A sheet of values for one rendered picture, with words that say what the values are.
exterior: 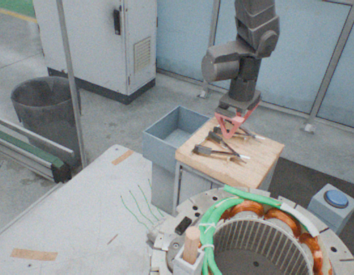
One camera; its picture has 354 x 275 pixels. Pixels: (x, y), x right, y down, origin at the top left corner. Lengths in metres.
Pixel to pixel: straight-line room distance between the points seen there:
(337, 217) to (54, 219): 0.73
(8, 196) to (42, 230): 1.27
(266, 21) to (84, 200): 0.72
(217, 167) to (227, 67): 0.22
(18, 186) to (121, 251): 1.46
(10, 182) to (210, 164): 1.78
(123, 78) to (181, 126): 1.89
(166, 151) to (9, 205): 1.54
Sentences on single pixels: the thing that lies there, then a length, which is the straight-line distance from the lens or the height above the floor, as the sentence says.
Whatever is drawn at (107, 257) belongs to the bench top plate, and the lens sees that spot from 0.89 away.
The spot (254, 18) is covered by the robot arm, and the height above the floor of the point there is 1.37.
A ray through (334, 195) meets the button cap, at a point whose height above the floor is 1.04.
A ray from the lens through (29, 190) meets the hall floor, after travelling 2.22.
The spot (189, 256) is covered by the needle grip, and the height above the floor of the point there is 1.19.
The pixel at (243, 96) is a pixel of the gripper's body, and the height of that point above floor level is 1.19.
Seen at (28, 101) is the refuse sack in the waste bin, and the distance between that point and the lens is 2.22.
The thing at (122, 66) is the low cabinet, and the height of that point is 0.38.
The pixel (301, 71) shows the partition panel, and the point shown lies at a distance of 2.76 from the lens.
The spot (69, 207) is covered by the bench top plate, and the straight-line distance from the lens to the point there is 1.01.
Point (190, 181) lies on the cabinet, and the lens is 0.77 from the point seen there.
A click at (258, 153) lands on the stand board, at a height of 1.06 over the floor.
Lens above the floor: 1.53
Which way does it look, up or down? 37 degrees down
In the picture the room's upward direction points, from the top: 5 degrees clockwise
